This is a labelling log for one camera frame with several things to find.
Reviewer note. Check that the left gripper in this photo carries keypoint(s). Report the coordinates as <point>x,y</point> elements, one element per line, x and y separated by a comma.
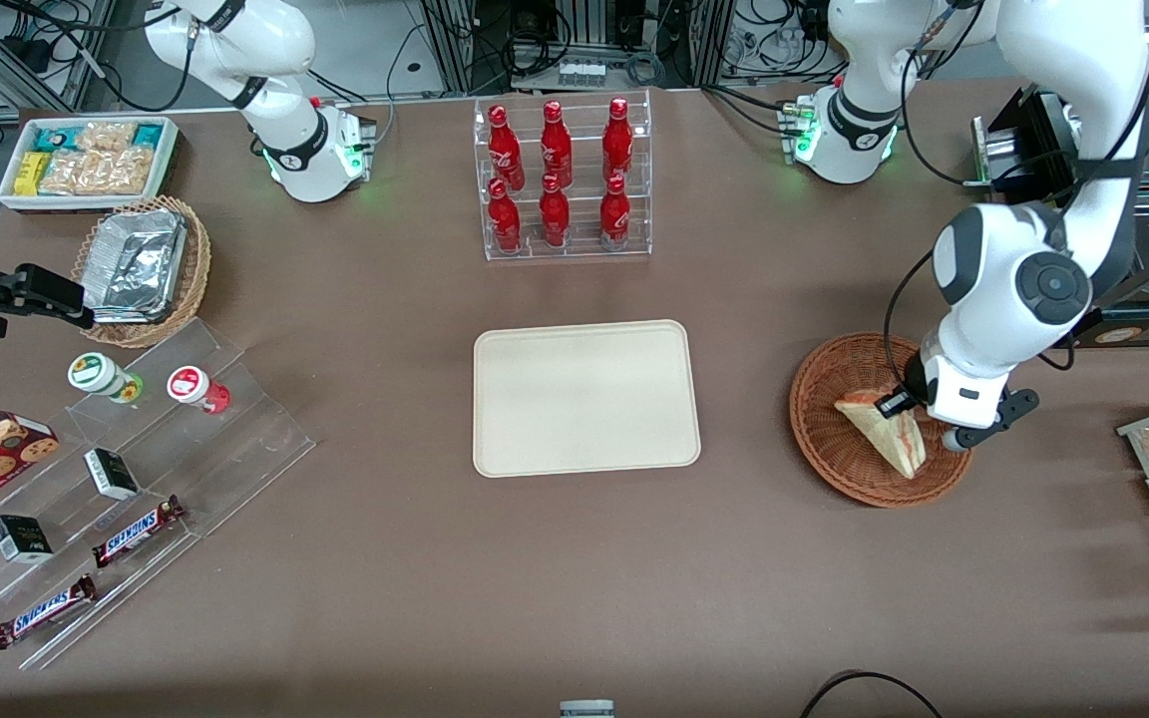
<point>915,384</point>

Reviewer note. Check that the triangle sandwich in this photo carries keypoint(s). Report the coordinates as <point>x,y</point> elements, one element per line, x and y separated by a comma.
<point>894,444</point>

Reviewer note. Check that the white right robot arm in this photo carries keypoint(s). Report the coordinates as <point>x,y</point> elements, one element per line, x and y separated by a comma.
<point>290,150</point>

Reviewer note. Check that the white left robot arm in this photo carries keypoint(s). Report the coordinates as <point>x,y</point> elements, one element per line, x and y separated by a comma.
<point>1023,269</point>

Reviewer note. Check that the brown round wicker basket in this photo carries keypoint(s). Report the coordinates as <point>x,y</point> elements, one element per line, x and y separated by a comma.
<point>824,449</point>

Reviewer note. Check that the light tan wicker basket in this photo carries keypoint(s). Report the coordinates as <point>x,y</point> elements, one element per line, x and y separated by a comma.
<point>195,269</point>

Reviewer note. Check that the cream plastic serving tray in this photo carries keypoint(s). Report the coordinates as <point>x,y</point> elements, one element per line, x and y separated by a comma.
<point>584,399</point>

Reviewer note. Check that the green lid yogurt cup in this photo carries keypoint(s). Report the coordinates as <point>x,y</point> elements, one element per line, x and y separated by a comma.
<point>96,373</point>

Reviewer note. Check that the white rectangular snack bin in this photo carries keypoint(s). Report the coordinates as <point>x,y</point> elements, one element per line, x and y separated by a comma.
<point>6,194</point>

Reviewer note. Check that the stack of foil containers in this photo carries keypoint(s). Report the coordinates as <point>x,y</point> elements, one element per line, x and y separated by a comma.
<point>136,264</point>

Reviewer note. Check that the yellow snack packet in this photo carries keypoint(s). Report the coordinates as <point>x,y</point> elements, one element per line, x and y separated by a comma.
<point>31,175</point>

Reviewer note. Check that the large clear nut bag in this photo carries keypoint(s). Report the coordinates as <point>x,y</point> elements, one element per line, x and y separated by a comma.
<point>101,173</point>

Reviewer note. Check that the teal snack packet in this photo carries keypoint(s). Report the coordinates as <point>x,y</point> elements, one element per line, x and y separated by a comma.
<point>58,137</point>
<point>148,135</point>

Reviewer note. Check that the small clear nut bag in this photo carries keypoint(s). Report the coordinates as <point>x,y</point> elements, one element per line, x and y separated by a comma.
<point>106,136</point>

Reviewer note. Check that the red lid yogurt cup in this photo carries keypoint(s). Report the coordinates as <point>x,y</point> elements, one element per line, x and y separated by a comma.
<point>190,385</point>

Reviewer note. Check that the small black carton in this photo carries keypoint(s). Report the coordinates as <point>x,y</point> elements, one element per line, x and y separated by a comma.
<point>21,539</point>
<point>112,475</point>

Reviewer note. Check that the Snickers chocolate bar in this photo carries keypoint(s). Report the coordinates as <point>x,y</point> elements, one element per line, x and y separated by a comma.
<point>136,532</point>
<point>41,612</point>

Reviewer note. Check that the red cola bottle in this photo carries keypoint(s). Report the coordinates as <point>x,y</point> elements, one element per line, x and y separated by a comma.
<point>617,145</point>
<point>614,217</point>
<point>505,150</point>
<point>556,150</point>
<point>555,217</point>
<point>504,221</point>

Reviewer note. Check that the clear acrylic bottle rack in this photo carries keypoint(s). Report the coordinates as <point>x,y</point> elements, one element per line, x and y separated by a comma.
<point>574,249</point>

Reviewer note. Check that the small grey device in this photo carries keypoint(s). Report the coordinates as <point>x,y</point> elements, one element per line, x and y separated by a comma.
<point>586,709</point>

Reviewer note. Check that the white power strip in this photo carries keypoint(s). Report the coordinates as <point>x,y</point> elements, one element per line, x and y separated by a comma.
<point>580,74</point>

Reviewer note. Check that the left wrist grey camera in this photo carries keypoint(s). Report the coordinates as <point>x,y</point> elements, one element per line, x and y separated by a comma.
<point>993,424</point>

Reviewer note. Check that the aluminium frame rack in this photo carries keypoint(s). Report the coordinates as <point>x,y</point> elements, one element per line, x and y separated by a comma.
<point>455,40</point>

